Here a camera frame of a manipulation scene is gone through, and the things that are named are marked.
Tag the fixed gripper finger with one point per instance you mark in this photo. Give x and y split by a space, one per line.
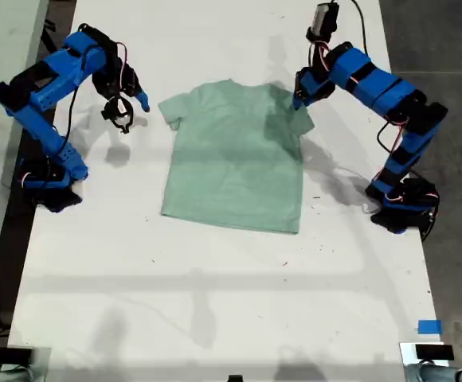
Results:
296 101
140 102

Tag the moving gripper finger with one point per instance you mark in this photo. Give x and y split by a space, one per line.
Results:
303 99
145 99

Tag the pale green T-shirt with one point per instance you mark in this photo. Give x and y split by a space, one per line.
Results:
235 159

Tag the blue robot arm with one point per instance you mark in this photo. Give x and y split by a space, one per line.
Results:
55 85
374 83

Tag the blue tape patch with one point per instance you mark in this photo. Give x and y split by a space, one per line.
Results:
429 327

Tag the silver metal plate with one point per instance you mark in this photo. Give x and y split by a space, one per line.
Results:
407 354

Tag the small black box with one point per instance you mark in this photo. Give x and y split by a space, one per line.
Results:
14 355
434 352

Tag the small black knob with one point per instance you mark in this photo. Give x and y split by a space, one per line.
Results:
235 378

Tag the grey pipe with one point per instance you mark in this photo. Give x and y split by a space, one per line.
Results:
434 374
12 375

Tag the black camera box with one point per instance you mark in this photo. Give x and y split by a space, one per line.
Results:
322 20
120 107

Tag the black camera stalk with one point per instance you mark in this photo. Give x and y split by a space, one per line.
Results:
316 55

